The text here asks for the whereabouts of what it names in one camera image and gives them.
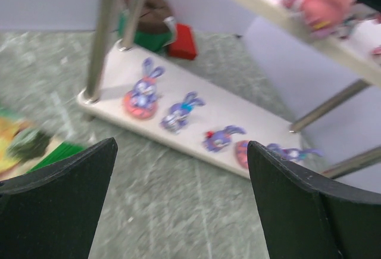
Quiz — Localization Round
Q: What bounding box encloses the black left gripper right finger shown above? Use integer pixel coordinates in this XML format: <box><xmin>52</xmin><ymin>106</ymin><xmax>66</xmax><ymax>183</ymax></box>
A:
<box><xmin>248</xmin><ymin>141</ymin><xmax>380</xmax><ymax>259</ymax></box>

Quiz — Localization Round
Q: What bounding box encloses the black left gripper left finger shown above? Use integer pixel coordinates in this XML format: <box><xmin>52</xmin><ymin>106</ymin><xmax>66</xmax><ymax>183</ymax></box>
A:
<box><xmin>1</xmin><ymin>138</ymin><xmax>118</xmax><ymax>259</ymax></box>

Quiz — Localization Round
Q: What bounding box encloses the pink bunny flower ring toy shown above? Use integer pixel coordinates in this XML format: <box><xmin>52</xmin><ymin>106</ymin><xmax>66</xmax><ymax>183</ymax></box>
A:
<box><xmin>281</xmin><ymin>0</ymin><xmax>355</xmax><ymax>38</ymax></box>

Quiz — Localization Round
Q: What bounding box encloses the small purple bunny head toy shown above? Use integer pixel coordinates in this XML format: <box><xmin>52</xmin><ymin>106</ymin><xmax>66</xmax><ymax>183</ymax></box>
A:
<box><xmin>202</xmin><ymin>125</ymin><xmax>246</xmax><ymax>152</ymax></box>

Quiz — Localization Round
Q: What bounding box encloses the purple bunny pink base toy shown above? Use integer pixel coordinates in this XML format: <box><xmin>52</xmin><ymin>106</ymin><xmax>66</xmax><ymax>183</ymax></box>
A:
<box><xmin>123</xmin><ymin>57</ymin><xmax>165</xmax><ymax>120</ymax></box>

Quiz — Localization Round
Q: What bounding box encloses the purple bunny blue ears toy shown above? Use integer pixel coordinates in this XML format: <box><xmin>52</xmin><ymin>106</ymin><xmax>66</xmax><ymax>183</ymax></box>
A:
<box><xmin>160</xmin><ymin>92</ymin><xmax>205</xmax><ymax>133</ymax></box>

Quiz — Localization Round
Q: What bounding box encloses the white wooden two-tier shelf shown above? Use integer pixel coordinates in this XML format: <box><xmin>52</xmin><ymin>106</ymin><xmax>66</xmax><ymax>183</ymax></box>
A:
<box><xmin>77</xmin><ymin>0</ymin><xmax>380</xmax><ymax>177</ymax></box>

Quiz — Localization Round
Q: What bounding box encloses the green Chuba chips bag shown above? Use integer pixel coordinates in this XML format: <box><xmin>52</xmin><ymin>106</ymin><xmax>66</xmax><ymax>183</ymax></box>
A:
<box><xmin>1</xmin><ymin>107</ymin><xmax>85</xmax><ymax>181</ymax></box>

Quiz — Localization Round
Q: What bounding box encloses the red box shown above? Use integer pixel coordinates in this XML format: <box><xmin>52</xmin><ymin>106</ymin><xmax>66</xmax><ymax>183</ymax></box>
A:
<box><xmin>167</xmin><ymin>23</ymin><xmax>198</xmax><ymax>60</ymax></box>

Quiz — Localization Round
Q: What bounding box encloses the brown green package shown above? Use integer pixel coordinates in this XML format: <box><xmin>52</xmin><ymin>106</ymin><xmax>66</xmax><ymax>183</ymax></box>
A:
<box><xmin>135</xmin><ymin>0</ymin><xmax>177</xmax><ymax>54</ymax></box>

